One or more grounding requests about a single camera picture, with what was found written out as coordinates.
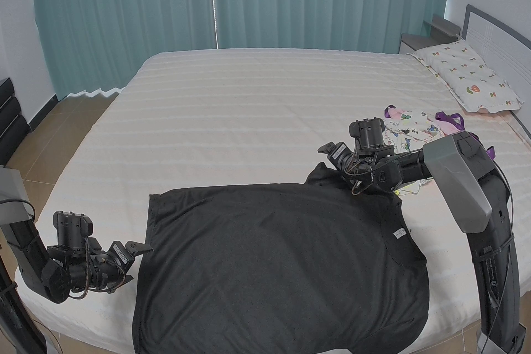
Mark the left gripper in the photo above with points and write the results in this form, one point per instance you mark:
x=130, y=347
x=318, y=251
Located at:
x=112, y=267

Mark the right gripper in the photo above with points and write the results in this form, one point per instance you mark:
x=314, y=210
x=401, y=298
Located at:
x=346, y=161

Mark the black T-shirt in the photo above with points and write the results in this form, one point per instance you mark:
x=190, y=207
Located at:
x=269, y=269

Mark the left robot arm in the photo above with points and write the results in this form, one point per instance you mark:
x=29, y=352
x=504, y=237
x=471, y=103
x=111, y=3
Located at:
x=37, y=261

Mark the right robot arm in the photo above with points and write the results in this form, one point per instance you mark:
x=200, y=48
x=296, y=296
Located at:
x=460, y=178

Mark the bed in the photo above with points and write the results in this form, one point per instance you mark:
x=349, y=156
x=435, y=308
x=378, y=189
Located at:
x=249, y=103

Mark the white printed pyjama garment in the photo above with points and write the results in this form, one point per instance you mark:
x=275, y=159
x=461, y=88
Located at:
x=408, y=128

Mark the pink garment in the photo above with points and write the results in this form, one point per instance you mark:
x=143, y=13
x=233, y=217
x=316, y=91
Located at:
x=446, y=127

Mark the purple garment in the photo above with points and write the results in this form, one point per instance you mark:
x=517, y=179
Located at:
x=456, y=121

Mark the grey bedside table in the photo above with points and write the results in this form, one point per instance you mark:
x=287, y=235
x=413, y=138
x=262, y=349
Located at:
x=415, y=42

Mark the white printed pillow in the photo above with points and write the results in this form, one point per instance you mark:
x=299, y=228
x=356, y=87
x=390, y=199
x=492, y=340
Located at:
x=468, y=74

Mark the black chest of drawers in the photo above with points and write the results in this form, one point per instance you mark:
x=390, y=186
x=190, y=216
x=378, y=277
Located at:
x=10, y=124

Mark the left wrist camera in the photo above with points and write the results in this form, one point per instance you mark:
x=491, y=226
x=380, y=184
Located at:
x=94, y=245

